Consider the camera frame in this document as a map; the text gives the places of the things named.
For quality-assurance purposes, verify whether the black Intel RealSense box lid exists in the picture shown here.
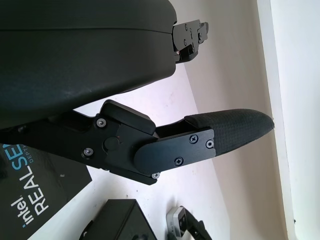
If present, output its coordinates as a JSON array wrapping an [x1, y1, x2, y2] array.
[[0, 142, 92, 240]]

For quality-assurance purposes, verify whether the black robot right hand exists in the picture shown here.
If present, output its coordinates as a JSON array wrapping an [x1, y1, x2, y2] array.
[[178, 205, 213, 240]]

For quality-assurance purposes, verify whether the black camera box base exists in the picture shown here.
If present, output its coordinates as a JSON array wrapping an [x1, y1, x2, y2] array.
[[79, 198, 151, 240]]

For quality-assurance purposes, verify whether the silver depth camera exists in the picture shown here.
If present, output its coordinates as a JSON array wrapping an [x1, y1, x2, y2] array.
[[166, 206, 188, 238]]

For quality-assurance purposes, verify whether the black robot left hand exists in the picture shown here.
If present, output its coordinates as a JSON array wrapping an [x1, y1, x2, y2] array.
[[0, 0, 275, 186]]

